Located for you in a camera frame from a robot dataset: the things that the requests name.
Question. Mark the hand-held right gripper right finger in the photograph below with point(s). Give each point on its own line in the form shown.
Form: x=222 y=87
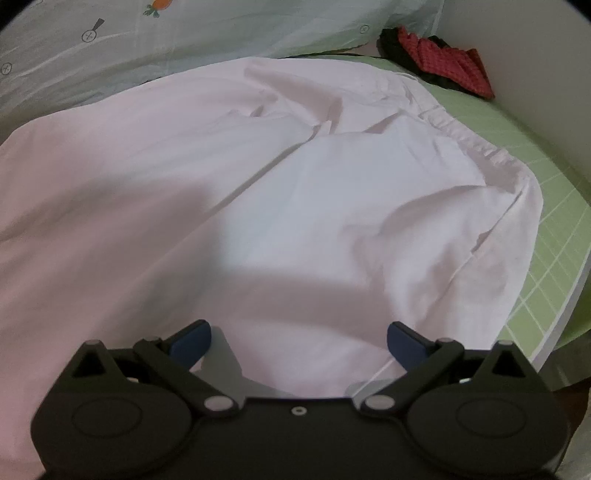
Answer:
x=400 y=342

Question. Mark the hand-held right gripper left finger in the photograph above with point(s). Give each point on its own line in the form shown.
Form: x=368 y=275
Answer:
x=191 y=342

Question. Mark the white shirt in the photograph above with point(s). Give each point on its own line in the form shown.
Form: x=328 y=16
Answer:
x=258 y=198

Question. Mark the green grid mat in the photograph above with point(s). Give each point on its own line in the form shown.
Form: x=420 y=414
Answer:
x=517 y=152

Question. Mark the red and black cloth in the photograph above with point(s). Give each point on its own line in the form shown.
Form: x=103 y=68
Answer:
x=438 y=60

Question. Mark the pale printed blanket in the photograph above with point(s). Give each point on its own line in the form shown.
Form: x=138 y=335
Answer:
x=138 y=41

